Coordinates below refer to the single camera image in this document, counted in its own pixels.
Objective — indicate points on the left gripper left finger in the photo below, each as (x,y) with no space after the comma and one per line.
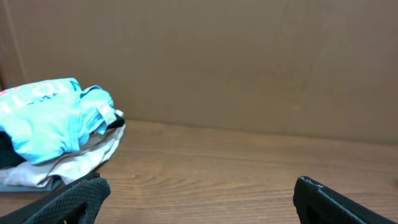
(77,203)

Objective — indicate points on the light blue printed t-shirt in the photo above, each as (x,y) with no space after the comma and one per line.
(54,95)

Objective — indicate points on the folded black garment on pile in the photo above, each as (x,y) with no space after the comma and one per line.
(9,158)

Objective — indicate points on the folded beige garment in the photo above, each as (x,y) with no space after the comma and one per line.
(68,161)

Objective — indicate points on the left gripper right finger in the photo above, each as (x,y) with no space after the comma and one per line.
(315,203)

